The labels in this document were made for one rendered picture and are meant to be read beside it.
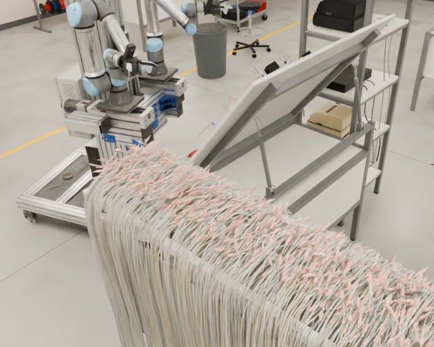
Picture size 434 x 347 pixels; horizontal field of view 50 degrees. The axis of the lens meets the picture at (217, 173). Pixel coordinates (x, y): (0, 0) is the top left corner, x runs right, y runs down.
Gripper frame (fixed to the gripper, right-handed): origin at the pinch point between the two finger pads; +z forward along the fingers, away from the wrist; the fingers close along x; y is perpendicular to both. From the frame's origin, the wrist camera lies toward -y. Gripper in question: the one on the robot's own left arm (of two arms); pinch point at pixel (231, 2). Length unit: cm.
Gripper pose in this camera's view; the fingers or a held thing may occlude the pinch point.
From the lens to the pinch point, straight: 342.5
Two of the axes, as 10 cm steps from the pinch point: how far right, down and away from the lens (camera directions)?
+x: 0.7, 6.7, -7.4
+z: 10.0, -0.7, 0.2
